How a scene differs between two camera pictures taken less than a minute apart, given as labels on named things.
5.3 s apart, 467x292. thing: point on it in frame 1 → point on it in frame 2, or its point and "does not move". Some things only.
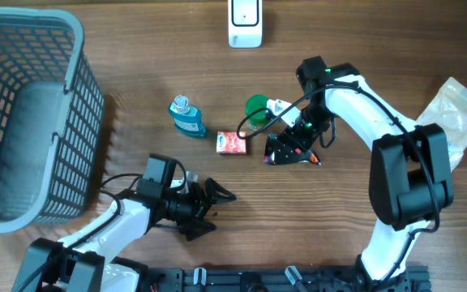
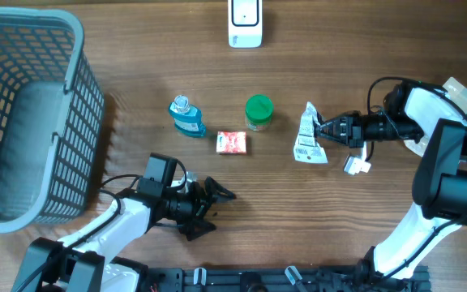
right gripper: x=305 y=143 → x=346 y=118
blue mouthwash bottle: x=186 y=117 does not move
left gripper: x=202 y=205 does not move
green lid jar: x=254 y=102 does not move
